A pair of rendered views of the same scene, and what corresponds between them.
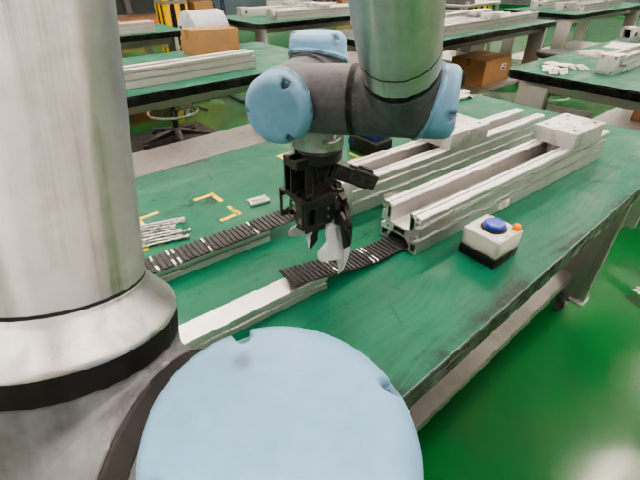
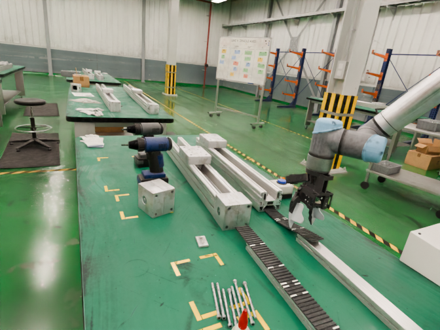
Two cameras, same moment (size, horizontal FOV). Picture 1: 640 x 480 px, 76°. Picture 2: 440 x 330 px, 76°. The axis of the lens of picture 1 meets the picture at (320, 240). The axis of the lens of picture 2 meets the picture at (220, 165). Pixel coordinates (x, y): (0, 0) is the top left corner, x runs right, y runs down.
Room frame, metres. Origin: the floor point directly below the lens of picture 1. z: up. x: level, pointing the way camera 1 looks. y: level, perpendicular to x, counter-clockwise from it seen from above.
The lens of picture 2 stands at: (0.69, 0.87, 1.30)
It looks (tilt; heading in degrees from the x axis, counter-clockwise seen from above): 19 degrees down; 282
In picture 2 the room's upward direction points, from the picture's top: 6 degrees clockwise
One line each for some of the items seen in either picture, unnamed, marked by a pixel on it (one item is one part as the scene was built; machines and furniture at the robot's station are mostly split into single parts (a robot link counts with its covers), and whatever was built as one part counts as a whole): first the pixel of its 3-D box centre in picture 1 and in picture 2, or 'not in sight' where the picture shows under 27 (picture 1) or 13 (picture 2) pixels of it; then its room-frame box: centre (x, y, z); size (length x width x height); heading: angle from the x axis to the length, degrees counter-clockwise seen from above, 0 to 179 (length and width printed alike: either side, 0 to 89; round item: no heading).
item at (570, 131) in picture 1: (567, 135); (212, 143); (1.09, -0.68, 0.87); 0.16 x 0.11 x 0.07; 127
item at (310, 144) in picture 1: (319, 135); (319, 162); (0.57, 0.00, 1.06); 0.08 x 0.08 x 0.05
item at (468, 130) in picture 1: (452, 135); (194, 157); (1.09, -0.36, 0.87); 0.16 x 0.11 x 0.07; 127
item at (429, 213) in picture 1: (510, 175); (228, 165); (0.94, -0.48, 0.82); 0.80 x 0.10 x 0.09; 127
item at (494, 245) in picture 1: (486, 238); (279, 188); (0.67, -0.33, 0.81); 0.10 x 0.08 x 0.06; 37
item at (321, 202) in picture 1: (314, 186); (315, 188); (0.57, 0.01, 0.98); 0.09 x 0.08 x 0.12; 127
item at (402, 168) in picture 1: (449, 151); (193, 167); (1.09, -0.36, 0.82); 0.80 x 0.10 x 0.09; 127
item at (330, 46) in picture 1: (317, 77); (326, 137); (0.57, 0.00, 1.13); 0.09 x 0.08 x 0.11; 162
